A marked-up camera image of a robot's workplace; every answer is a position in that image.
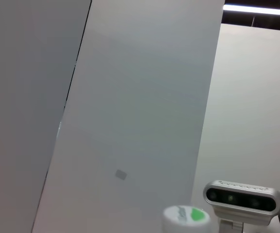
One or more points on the ceiling light strip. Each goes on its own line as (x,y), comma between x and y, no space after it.
(258,10)

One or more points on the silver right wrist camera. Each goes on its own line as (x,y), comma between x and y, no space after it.
(241,201)

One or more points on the clear green-label water bottle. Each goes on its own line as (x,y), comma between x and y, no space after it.
(183,218)

